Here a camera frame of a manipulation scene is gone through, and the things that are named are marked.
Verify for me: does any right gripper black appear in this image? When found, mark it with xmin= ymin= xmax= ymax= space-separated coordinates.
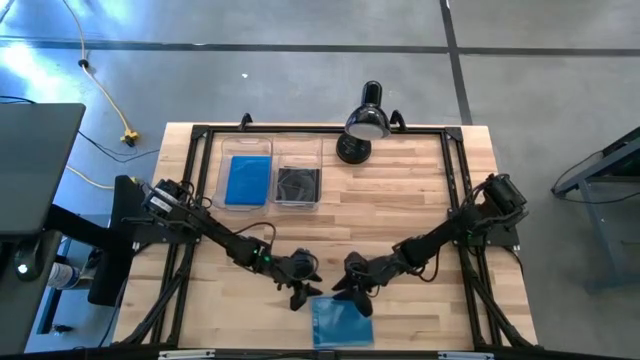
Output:
xmin=331 ymin=257 xmax=401 ymax=318

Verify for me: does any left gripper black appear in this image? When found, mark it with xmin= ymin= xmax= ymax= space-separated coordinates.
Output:
xmin=272 ymin=257 xmax=324 ymax=313

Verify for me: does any blue jewel case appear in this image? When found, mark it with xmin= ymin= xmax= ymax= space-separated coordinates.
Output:
xmin=224 ymin=155 xmax=273 ymax=207
xmin=310 ymin=295 xmax=376 ymax=350

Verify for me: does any black jewel case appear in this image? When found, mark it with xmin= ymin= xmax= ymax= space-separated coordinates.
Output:
xmin=277 ymin=167 xmax=321 ymax=205

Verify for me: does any clear plastic bin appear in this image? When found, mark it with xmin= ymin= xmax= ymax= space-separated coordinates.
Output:
xmin=214 ymin=136 xmax=274 ymax=214
xmin=270 ymin=136 xmax=327 ymax=212

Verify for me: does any silver edge clamp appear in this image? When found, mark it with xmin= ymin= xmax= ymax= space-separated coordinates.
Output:
xmin=437 ymin=350 xmax=497 ymax=360
xmin=157 ymin=349 xmax=217 ymax=360

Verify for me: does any black desk lamp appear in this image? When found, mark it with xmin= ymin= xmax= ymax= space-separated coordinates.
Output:
xmin=335 ymin=80 xmax=392 ymax=165

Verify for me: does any black support stand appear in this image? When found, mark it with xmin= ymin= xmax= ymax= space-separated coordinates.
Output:
xmin=44 ymin=173 xmax=150 ymax=307

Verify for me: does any clear plastic bottle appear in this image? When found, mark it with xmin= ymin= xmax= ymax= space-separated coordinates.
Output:
xmin=47 ymin=261 xmax=85 ymax=291

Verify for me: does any blue-grey metal cart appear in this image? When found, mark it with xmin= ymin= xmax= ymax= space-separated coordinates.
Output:
xmin=551 ymin=124 xmax=640 ymax=296

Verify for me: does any black computer mouse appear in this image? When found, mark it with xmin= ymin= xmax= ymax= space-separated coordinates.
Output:
xmin=13 ymin=238 xmax=45 ymax=282

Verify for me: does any black side desk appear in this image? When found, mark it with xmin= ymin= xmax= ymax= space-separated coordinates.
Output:
xmin=0 ymin=229 xmax=64 ymax=356

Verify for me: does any dark grey monitor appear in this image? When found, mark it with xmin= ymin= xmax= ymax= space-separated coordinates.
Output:
xmin=0 ymin=102 xmax=87 ymax=237

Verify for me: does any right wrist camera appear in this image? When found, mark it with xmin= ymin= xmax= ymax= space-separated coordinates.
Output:
xmin=343 ymin=251 xmax=364 ymax=274

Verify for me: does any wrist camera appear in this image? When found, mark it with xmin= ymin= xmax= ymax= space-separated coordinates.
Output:
xmin=288 ymin=247 xmax=320 ymax=275
xmin=343 ymin=251 xmax=364 ymax=274

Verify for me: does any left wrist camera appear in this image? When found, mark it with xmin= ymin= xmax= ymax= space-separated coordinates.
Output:
xmin=288 ymin=247 xmax=320 ymax=275

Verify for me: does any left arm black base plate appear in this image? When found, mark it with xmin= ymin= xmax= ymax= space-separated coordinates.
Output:
xmin=132 ymin=205 xmax=202 ymax=247

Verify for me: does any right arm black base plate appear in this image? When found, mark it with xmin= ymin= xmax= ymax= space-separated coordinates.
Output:
xmin=447 ymin=207 xmax=522 ymax=250

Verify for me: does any black aluminium table frame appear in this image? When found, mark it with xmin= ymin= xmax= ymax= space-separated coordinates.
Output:
xmin=112 ymin=123 xmax=539 ymax=351

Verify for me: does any yellow extension cord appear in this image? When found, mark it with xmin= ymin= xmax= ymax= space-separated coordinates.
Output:
xmin=60 ymin=0 xmax=142 ymax=148

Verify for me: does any pale yellow cable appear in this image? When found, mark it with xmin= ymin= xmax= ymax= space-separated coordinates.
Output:
xmin=64 ymin=164 xmax=117 ymax=192

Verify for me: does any thin black cart cable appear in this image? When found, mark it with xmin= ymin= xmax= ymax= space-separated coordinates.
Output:
xmin=551 ymin=148 xmax=640 ymax=206

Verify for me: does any thin black floor cable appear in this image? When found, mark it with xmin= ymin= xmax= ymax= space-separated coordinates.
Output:
xmin=0 ymin=94 xmax=162 ymax=164

